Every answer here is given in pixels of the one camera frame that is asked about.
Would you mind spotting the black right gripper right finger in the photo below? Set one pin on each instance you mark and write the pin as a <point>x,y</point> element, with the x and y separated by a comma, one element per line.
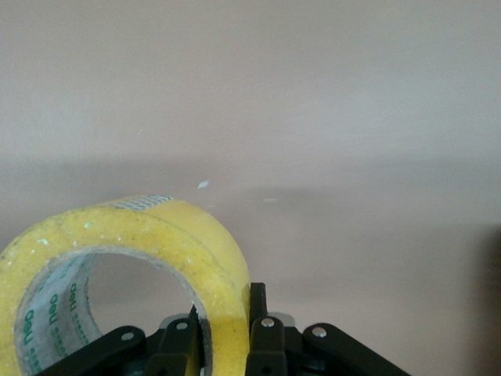
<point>266,344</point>

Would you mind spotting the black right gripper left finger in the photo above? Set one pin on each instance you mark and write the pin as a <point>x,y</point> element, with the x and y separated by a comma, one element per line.
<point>172,344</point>

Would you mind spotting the yellow packing tape roll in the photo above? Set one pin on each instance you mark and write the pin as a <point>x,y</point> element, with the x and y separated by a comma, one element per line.
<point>137,231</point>

